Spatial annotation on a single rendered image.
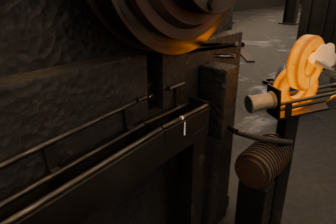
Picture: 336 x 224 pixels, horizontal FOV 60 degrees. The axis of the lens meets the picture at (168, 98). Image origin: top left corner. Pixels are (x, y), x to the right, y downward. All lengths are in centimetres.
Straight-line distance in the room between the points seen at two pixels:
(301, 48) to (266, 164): 37
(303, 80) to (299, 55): 8
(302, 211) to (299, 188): 18
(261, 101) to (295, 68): 19
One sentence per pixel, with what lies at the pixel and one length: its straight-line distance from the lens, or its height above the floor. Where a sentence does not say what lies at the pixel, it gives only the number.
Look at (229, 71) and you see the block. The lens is 89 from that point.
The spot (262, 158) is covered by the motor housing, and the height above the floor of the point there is 53.
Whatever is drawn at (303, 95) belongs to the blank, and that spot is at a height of 69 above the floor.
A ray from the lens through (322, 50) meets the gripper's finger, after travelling 87.
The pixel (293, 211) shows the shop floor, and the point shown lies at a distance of 165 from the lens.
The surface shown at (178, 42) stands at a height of 91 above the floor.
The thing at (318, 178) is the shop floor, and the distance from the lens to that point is 193.
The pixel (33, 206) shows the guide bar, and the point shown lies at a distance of 56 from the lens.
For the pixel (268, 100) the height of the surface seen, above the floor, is 68.
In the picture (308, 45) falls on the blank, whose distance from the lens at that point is 87.
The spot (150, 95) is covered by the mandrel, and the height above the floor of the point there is 75.
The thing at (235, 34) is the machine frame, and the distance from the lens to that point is 111.
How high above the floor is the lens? 103
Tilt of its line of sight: 21 degrees down
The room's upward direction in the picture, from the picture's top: straight up
